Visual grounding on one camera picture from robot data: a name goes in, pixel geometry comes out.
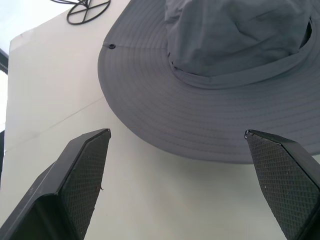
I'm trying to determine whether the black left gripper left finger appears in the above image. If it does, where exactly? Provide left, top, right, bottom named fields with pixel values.
left=0, top=128, right=112, bottom=240

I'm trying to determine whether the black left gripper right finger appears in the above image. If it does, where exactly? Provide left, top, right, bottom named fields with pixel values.
left=244, top=129, right=320, bottom=240

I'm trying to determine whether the grey wide-brim hat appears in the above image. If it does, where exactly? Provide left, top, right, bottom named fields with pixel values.
left=97, top=0, right=320, bottom=165

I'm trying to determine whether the dark object beside table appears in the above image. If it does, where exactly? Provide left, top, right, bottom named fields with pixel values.
left=0, top=47, right=10, bottom=76

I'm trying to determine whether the black wire stand base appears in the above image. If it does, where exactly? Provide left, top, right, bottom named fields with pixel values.
left=66, top=0, right=111, bottom=26

